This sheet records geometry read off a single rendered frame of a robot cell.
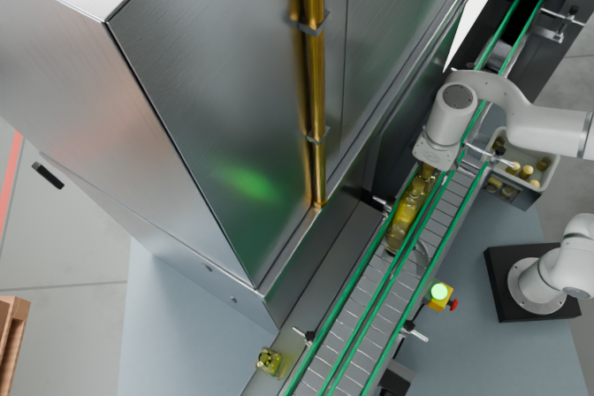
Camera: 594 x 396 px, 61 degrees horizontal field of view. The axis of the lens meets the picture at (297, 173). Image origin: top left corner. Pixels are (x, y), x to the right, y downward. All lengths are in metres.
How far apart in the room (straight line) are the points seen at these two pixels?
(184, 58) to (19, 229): 2.79
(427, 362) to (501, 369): 0.24
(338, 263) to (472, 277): 0.57
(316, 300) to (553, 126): 0.81
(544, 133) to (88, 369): 2.31
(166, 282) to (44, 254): 1.24
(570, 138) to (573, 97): 2.30
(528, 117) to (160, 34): 0.83
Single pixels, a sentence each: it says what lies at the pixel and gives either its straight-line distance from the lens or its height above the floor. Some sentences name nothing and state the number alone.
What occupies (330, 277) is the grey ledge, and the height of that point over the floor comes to 1.05.
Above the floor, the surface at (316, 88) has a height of 1.98.
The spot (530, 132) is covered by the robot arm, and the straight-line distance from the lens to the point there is 1.08.
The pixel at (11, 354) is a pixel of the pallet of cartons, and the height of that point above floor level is 0.02.
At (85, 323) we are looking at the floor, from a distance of 2.83.
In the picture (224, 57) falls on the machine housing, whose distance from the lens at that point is 0.47.
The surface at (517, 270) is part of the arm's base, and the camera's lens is 1.88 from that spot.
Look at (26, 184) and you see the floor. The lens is 3.27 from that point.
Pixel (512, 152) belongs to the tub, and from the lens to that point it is 1.92.
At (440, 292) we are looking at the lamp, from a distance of 1.58.
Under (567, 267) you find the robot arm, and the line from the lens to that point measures 1.50.
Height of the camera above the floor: 2.53
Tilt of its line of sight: 64 degrees down
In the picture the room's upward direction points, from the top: 7 degrees counter-clockwise
